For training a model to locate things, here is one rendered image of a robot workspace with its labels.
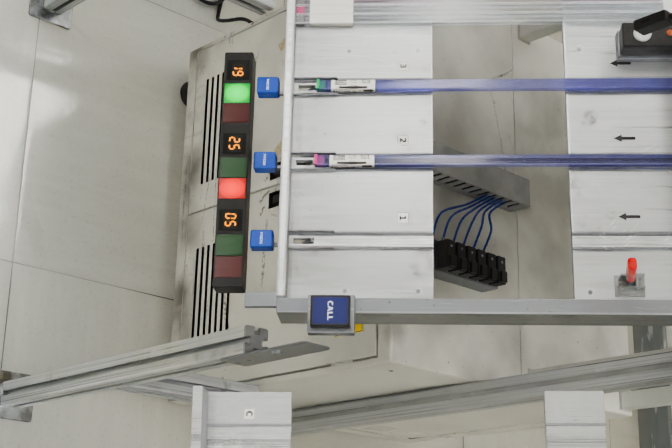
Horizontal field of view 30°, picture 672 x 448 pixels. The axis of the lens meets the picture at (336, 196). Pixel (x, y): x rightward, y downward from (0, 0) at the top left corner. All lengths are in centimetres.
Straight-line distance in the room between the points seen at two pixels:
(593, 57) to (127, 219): 102
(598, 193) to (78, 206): 105
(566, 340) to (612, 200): 62
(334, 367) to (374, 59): 52
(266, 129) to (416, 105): 59
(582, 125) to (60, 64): 109
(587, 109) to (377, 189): 30
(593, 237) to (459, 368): 45
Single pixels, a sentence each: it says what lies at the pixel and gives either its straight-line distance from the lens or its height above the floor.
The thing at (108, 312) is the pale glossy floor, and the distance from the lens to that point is 234.
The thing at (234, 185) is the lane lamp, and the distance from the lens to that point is 170.
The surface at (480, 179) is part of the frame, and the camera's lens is 208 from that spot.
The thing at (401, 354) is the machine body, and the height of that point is 62.
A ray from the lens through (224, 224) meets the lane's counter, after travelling 168.
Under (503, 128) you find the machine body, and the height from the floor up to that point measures 62.
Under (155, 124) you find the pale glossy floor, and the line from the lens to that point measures 250.
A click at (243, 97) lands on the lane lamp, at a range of 174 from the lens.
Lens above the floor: 190
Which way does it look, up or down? 43 degrees down
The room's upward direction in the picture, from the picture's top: 72 degrees clockwise
